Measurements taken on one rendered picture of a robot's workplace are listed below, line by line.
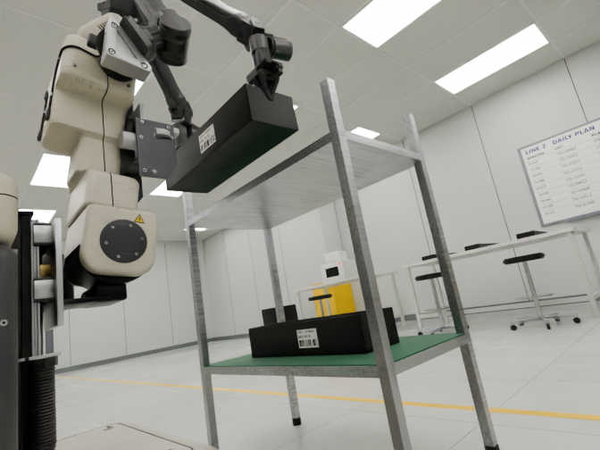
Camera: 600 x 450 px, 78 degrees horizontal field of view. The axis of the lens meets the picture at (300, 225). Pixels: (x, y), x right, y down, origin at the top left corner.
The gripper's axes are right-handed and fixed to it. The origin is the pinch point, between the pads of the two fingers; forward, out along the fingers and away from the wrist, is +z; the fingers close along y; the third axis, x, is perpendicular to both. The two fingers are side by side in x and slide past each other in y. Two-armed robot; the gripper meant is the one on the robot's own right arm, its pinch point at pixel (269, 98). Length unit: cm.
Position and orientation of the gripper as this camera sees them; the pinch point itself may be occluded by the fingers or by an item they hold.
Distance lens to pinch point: 113.3
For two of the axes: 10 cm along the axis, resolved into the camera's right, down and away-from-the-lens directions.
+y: -6.5, 2.8, 7.0
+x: -7.3, 0.0, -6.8
